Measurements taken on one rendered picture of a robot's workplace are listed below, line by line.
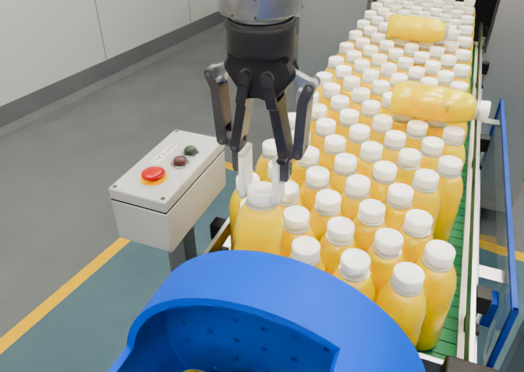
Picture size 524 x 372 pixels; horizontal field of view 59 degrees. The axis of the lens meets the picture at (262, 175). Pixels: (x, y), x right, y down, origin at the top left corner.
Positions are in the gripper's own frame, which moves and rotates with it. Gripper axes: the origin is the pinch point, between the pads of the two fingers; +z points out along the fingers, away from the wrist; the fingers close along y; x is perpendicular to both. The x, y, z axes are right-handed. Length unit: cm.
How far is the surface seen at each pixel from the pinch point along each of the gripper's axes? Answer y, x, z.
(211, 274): 4.2, -21.9, -5.0
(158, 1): -225, 317, 73
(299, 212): 3.4, 6.0, 9.6
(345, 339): 16.0, -23.6, -4.5
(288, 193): 0.3, 9.9, 9.6
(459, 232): 29, 33, 28
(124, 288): -87, 59, 117
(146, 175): -19.9, 2.2, 6.2
